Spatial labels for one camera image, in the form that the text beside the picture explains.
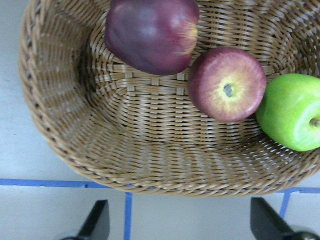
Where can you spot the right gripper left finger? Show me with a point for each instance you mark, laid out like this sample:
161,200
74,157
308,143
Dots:
97,224

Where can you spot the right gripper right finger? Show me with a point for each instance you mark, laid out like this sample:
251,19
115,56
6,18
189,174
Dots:
266,224

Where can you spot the green apple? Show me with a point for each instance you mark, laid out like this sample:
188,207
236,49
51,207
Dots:
290,111

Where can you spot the red yellow apple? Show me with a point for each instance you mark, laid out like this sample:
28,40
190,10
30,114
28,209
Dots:
226,84

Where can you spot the dark red apple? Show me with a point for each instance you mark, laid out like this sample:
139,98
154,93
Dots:
153,36

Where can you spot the wicker basket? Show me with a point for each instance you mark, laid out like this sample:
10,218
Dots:
134,131

